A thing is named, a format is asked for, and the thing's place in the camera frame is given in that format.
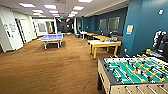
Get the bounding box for yellow wall sign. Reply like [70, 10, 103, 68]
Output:
[126, 24, 134, 34]

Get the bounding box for small white table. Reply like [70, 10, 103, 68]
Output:
[79, 30, 88, 40]

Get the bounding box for long wooden table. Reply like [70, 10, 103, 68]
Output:
[93, 34, 113, 43]
[85, 32, 99, 41]

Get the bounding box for yellow air hockey table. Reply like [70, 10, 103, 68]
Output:
[87, 39, 123, 60]

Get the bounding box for green foosball table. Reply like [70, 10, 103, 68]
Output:
[97, 54, 168, 94]

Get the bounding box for interior glass window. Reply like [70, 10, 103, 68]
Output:
[98, 18, 108, 32]
[108, 16, 120, 33]

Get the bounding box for blue ping pong table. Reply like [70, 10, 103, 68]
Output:
[36, 33, 64, 50]

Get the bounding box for small white wall sign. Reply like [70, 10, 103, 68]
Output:
[158, 9, 164, 16]

